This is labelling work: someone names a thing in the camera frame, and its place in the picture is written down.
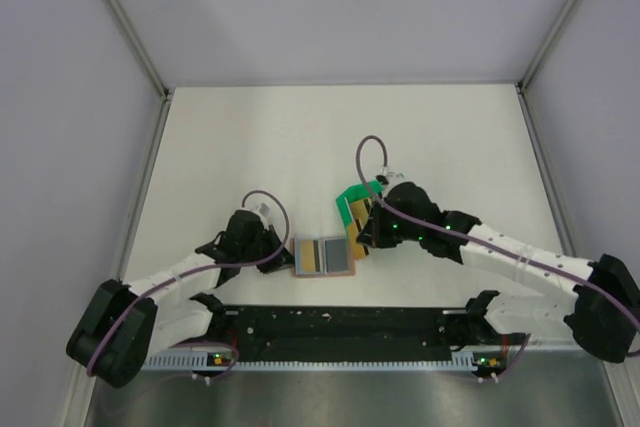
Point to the gold credit card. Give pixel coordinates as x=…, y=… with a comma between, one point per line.
x=359, y=250
x=360, y=209
x=309, y=257

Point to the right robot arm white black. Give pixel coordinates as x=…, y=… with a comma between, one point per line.
x=596, y=302

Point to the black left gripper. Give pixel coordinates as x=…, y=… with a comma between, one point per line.
x=283, y=260

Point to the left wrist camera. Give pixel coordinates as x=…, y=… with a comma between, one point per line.
x=262, y=210

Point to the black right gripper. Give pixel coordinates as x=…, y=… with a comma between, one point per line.
x=373, y=234

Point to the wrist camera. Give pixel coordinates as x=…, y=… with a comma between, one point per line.
x=387, y=178
x=262, y=210

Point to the grey slotted cable duct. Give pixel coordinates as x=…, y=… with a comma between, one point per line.
x=202, y=361

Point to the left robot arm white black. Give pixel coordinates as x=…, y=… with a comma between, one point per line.
x=126, y=323

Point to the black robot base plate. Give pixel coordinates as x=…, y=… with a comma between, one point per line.
x=270, y=333

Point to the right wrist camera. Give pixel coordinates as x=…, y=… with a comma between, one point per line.
x=387, y=178

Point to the green plastic card bin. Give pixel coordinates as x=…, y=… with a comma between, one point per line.
x=343, y=201

